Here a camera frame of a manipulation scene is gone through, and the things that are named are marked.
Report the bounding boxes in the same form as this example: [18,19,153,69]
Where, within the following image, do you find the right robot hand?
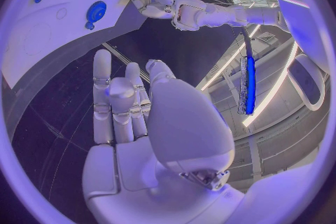
[81,49,246,224]

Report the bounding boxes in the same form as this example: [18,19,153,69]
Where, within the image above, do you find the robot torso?
[255,0,332,76]

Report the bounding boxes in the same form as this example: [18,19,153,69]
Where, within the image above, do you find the white task board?
[1,0,202,138]

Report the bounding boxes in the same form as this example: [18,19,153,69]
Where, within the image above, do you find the blue gear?
[85,1,108,23]

